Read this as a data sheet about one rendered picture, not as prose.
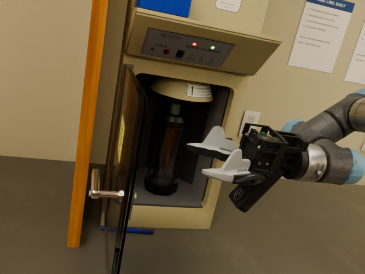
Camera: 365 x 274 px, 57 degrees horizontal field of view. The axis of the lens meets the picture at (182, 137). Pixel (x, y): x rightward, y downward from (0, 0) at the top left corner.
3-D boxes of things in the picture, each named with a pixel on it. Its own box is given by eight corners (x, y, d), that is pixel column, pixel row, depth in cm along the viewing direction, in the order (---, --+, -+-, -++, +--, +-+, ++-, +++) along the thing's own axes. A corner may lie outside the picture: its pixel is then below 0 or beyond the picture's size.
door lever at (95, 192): (117, 179, 67) (119, 167, 66) (119, 205, 58) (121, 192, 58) (89, 177, 66) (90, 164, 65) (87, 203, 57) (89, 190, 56)
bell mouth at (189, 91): (146, 81, 100) (149, 63, 98) (202, 90, 105) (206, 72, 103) (155, 96, 84) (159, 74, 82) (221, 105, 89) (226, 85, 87)
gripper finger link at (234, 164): (209, 145, 53) (248, 141, 59) (199, 176, 55) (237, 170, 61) (222, 155, 51) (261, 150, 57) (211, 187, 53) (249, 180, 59)
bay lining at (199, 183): (112, 163, 113) (126, 57, 102) (186, 169, 120) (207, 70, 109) (114, 202, 91) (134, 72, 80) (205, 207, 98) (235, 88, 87)
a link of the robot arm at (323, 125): (319, 128, 84) (351, 149, 75) (281, 151, 84) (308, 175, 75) (312, 103, 80) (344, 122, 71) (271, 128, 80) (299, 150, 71)
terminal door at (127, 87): (107, 213, 90) (128, 63, 77) (109, 307, 62) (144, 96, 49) (104, 213, 89) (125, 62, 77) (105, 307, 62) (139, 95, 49)
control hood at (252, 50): (123, 52, 77) (130, 6, 74) (250, 74, 86) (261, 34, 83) (127, 60, 67) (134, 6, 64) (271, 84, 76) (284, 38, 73)
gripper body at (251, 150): (241, 121, 62) (294, 129, 67) (226, 161, 66) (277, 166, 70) (261, 141, 56) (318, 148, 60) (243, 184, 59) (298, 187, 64)
